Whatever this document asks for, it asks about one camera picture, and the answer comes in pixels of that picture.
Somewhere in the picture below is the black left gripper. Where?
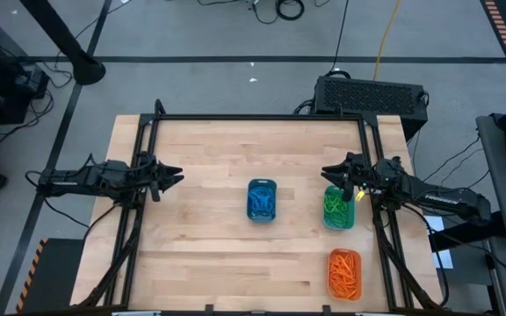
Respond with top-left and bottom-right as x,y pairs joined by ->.
140,151 -> 186,204

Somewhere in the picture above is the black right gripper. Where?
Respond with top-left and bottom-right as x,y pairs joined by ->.
321,151 -> 372,204

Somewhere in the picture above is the blue plastic basket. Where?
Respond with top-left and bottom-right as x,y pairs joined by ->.
247,178 -> 278,224

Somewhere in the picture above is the teal plastic basket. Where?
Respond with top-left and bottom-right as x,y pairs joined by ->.
322,184 -> 357,232

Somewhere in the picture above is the orange plastic basket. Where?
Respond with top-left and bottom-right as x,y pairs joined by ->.
326,248 -> 363,302

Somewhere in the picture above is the black computer tower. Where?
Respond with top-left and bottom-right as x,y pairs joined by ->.
313,75 -> 430,142

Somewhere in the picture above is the black pole stand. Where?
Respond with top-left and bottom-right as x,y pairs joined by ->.
18,0 -> 107,87

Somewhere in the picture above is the black padded bar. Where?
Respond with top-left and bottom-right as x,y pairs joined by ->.
428,210 -> 506,253

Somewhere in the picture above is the yellow cable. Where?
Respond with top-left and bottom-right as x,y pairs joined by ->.
372,0 -> 402,83

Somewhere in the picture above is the long black cable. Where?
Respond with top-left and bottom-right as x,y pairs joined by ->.
328,0 -> 351,76

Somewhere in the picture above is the black cable coil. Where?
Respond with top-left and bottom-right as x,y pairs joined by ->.
274,0 -> 306,22

